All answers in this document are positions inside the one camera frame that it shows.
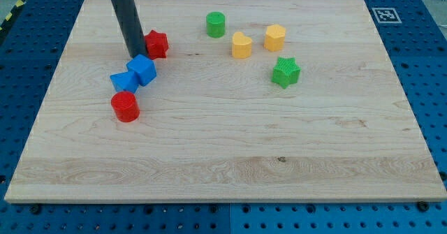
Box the yellow hexagon block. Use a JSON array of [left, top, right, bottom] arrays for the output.
[[263, 24, 286, 52]]

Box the blue triangle block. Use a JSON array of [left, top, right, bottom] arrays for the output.
[[110, 71, 139, 94]]

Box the red cylinder block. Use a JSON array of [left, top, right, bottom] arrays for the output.
[[110, 91, 140, 122]]

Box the red star block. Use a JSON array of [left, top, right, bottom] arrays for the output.
[[145, 30, 169, 59]]

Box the blue cube block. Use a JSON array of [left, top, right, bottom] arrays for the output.
[[126, 54, 157, 87]]

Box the green cylinder block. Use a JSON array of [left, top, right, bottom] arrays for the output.
[[206, 12, 226, 38]]

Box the green star block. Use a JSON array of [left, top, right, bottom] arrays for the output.
[[271, 57, 301, 89]]

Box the white fiducial marker tag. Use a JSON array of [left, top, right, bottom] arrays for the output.
[[372, 8, 402, 24]]

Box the yellow heart block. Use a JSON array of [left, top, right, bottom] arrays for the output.
[[232, 31, 252, 59]]

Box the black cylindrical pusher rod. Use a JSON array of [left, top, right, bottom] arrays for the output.
[[111, 0, 147, 58]]

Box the wooden board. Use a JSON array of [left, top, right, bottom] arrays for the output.
[[5, 0, 446, 204]]

